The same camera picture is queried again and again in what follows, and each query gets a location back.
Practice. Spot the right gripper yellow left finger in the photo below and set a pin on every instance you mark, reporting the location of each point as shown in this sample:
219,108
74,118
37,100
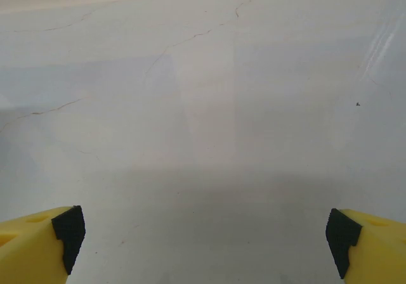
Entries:
28,249

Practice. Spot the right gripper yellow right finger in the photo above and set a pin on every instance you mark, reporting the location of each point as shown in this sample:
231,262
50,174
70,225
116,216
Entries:
377,249

